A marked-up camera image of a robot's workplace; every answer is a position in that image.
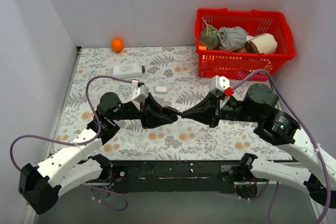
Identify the white plastic bottle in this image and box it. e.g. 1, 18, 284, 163
112, 63, 145, 79

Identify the green melon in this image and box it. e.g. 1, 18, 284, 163
199, 18, 220, 50

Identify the black earbud charging case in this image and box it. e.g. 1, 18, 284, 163
162, 106, 182, 122

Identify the orange fruit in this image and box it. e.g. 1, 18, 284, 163
111, 38, 124, 52

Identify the grey crumpled cloth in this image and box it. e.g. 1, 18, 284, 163
218, 26, 248, 51

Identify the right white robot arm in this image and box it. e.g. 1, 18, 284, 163
181, 84, 327, 206

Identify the red plastic basket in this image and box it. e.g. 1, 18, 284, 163
195, 8, 296, 80

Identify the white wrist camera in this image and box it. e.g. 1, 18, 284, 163
131, 79, 149, 111
210, 75, 234, 109

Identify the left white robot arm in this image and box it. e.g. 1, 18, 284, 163
18, 92, 179, 215

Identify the white earbud charging case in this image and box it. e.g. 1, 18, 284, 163
154, 86, 168, 94

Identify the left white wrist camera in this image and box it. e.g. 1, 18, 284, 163
131, 79, 149, 111

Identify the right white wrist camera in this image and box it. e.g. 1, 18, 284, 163
210, 75, 234, 109

